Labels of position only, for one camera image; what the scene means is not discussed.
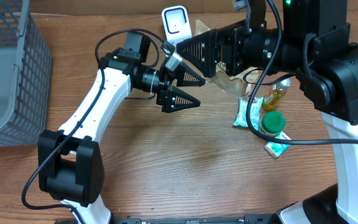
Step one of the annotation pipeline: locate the teal tissue pack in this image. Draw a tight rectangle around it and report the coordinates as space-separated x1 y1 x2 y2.
264 131 291 159
233 96 264 130

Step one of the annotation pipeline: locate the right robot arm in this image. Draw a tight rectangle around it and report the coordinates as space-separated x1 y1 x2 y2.
177 0 358 223

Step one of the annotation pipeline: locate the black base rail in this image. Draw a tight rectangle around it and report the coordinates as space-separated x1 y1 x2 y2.
110 214 280 224

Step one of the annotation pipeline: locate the snack packet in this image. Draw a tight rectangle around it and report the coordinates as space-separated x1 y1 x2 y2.
194 19 260 99

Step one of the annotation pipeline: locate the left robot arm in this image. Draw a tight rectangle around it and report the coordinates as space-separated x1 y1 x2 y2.
32 29 205 223

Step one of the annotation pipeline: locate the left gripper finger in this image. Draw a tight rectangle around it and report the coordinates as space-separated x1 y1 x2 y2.
175 62 205 86
161 86 201 113

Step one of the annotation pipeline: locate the green lid white jar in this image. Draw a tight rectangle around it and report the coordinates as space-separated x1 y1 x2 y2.
258 111 286 139

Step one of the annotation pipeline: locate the yellow liquid bottle silver cap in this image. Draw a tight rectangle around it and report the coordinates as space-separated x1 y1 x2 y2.
262 78 291 111

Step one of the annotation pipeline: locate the white barcode scanner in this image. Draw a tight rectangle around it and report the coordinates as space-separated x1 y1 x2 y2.
161 5 192 47

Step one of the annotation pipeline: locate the grey plastic shopping basket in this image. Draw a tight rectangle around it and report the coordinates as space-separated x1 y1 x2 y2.
0 0 52 147

